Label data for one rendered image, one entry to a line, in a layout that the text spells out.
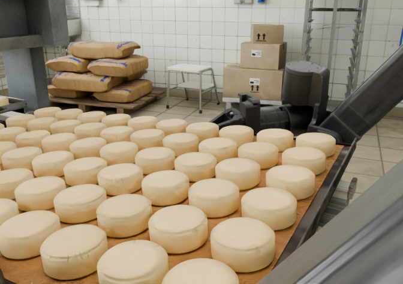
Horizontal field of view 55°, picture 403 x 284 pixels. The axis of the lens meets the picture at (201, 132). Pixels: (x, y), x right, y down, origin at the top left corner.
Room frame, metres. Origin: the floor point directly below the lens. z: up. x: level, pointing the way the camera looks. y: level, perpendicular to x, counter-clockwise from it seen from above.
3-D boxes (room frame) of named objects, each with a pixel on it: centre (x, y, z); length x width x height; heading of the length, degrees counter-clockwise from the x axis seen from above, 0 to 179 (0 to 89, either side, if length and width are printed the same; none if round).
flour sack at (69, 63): (4.43, 1.37, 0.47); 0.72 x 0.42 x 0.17; 159
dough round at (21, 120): (0.67, 0.33, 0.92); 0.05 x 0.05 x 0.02
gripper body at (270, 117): (0.63, -0.10, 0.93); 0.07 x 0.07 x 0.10; 16
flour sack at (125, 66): (4.21, 0.87, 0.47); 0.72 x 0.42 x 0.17; 164
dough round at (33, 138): (0.56, 0.26, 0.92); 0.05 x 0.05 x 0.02
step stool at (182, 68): (4.21, 0.09, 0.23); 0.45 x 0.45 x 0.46; 61
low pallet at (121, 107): (4.32, 1.13, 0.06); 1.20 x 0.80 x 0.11; 71
